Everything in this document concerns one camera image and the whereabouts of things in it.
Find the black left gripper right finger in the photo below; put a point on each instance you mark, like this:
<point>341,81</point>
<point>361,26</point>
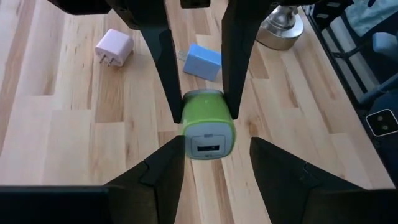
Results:
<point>295,193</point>

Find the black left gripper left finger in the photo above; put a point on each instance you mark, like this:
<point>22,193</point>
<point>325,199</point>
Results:
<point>155,186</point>

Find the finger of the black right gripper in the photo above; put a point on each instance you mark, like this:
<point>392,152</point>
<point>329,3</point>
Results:
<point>239,46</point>
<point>158,46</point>

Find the blue multi-port wall charger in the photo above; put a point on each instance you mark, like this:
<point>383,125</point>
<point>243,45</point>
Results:
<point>202,62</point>

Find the pink wall charger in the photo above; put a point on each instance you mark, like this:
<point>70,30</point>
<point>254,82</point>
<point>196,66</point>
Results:
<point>115,45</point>

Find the green white wall charger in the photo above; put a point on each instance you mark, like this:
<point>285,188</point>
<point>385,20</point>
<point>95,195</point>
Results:
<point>206,118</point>

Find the white lamp shade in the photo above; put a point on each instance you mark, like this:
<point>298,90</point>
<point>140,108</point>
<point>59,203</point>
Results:
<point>280,31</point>

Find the smartphone with two lenses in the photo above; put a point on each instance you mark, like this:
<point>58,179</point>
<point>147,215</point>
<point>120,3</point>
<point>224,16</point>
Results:
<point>382,122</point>

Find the person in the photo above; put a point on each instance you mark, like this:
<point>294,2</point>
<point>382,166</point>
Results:
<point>373,15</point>

